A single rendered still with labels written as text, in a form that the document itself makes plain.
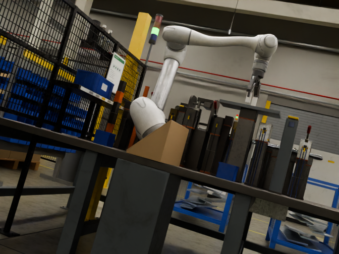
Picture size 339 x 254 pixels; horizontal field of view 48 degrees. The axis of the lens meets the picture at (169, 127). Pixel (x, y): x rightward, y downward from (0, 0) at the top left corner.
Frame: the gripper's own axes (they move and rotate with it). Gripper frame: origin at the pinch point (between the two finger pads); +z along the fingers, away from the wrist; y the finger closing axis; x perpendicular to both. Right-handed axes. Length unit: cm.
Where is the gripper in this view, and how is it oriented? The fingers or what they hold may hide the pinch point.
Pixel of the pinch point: (250, 102)
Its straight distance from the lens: 239.5
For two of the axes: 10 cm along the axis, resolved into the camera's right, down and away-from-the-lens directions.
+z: -2.6, 9.6, -0.8
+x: -8.4, -1.9, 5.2
